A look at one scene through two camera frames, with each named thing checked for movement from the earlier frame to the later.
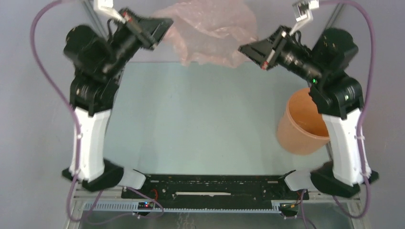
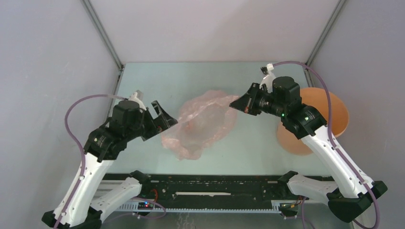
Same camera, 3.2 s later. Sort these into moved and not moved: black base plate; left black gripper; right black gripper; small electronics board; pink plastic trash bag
Moved: right black gripper; left black gripper; pink plastic trash bag
Not moved: black base plate; small electronics board
